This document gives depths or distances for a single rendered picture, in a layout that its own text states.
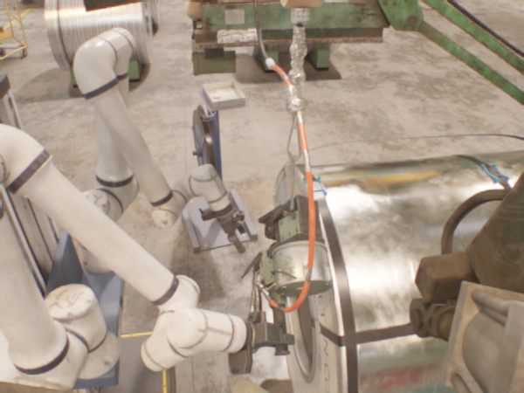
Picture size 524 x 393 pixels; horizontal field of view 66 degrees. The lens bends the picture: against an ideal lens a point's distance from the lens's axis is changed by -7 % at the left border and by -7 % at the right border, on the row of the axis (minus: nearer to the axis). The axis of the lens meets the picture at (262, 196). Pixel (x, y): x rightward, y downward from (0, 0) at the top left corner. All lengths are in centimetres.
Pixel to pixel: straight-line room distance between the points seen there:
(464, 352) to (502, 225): 10
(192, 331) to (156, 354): 15
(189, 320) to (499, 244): 70
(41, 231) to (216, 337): 88
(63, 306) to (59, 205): 42
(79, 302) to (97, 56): 72
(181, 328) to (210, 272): 213
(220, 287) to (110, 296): 137
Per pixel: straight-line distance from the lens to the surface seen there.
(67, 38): 621
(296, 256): 109
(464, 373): 30
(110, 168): 171
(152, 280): 106
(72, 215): 99
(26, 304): 106
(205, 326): 94
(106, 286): 174
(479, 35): 201
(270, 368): 257
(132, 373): 226
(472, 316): 29
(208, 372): 257
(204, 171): 157
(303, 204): 116
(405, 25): 188
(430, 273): 41
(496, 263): 36
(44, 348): 117
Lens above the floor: 219
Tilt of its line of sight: 36 degrees down
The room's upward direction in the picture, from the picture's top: straight up
